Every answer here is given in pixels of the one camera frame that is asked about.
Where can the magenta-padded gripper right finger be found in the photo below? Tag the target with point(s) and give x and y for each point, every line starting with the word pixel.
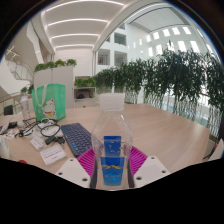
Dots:
pixel 151 171

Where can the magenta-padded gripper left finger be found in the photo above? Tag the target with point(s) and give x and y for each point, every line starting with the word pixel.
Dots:
pixel 75 171

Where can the clear blue-label water bottle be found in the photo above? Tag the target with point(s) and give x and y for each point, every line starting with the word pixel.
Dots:
pixel 112 160

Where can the white flat packet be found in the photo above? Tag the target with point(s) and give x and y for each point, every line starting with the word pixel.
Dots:
pixel 53 155
pixel 37 142

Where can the dark blue keyboard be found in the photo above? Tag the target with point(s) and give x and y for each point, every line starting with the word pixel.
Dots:
pixel 76 138

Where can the white chair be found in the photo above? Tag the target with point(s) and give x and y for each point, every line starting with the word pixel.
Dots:
pixel 218 151

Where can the green cat-print tote bag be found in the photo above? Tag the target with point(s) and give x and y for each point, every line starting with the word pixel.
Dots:
pixel 55 96

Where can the tall clear white-cap bottle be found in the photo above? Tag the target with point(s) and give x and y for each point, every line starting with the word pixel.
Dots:
pixel 25 106

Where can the black chair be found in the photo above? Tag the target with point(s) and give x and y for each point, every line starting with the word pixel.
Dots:
pixel 8 110

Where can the row of green plants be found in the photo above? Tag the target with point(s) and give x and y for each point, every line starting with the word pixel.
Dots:
pixel 176 80

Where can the ceiling light strips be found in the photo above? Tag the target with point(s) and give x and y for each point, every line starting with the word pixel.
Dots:
pixel 76 20

